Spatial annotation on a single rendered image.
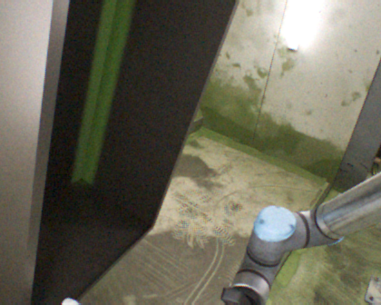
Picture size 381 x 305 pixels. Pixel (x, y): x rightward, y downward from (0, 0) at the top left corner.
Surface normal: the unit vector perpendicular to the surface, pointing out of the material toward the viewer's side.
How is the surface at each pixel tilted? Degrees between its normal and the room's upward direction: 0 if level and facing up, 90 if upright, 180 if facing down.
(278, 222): 6
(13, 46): 90
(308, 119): 90
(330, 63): 90
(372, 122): 90
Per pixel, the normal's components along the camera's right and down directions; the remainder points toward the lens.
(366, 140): -0.55, 0.34
